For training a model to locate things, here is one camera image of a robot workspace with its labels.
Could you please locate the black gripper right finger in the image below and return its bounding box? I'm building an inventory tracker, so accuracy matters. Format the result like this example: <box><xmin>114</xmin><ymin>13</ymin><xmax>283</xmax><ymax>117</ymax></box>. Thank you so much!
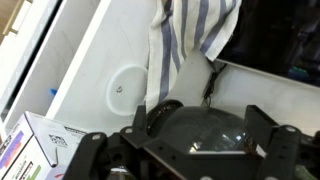
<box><xmin>244</xmin><ymin>104</ymin><xmax>320</xmax><ymax>180</ymax></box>

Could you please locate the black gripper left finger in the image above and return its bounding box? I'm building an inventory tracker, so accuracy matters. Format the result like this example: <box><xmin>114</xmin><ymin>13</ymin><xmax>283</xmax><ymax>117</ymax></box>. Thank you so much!
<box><xmin>63</xmin><ymin>105</ymin><xmax>158</xmax><ymax>180</ymax></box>

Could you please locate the white cardboard box purple print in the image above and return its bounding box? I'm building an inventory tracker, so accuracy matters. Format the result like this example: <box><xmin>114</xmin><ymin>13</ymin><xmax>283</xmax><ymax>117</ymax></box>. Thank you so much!
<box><xmin>0</xmin><ymin>111</ymin><xmax>93</xmax><ymax>180</ymax></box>

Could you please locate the white round coaster disc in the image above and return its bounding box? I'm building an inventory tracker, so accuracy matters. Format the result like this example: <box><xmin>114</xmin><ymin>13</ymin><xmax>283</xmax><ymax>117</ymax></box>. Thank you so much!
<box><xmin>105</xmin><ymin>64</ymin><xmax>149</xmax><ymax>117</ymax></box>

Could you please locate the white tv stand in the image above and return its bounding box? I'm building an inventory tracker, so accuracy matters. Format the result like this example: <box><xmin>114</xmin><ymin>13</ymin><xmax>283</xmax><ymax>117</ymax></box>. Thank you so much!
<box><xmin>0</xmin><ymin>0</ymin><xmax>320</xmax><ymax>141</ymax></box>

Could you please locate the black flat screen television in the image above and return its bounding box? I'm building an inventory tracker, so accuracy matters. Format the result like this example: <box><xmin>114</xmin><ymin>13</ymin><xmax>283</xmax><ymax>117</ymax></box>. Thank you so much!
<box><xmin>165</xmin><ymin>0</ymin><xmax>320</xmax><ymax>108</ymax></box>

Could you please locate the white blue striped cloth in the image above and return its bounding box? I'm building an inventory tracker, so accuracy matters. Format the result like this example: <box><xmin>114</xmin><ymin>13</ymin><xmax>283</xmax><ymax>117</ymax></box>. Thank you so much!
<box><xmin>145</xmin><ymin>0</ymin><xmax>243</xmax><ymax>113</ymax></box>

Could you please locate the thin black tv cable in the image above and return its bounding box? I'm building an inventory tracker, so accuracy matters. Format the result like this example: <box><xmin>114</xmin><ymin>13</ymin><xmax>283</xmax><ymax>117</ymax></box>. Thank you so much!
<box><xmin>203</xmin><ymin>61</ymin><xmax>228</xmax><ymax>108</ymax></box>

